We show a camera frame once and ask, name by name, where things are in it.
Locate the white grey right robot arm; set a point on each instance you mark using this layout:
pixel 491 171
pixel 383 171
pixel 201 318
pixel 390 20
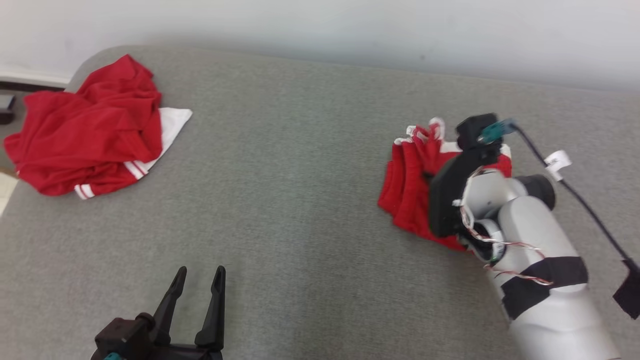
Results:
pixel 540 235

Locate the red jerseys stack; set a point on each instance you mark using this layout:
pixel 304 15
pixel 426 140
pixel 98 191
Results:
pixel 405 190

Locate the small black box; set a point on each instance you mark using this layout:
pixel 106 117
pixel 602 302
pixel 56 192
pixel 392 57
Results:
pixel 6 107

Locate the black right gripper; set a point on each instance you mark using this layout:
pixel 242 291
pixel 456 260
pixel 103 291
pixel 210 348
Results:
pixel 447 200

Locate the wall baseboard strip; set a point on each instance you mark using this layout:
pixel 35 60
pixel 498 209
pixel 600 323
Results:
pixel 30 84

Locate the red white basketball jersey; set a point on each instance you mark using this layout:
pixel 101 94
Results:
pixel 90 130

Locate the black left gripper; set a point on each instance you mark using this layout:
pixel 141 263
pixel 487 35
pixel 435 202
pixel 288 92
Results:
pixel 190 353

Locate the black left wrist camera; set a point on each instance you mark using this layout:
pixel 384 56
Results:
pixel 122 335

